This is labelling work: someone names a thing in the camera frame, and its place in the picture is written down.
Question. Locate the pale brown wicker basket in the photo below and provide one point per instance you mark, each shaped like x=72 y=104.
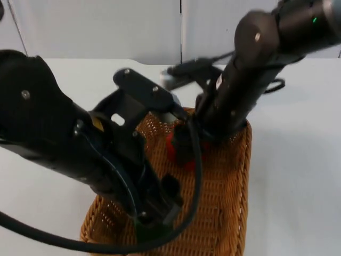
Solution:
x=223 y=202

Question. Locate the red cube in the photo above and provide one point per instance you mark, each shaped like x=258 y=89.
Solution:
x=192 y=163

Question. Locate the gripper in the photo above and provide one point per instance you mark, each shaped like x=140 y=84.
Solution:
x=234 y=101
x=125 y=160

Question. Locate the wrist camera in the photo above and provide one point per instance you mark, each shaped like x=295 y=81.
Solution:
x=183 y=74
x=145 y=89

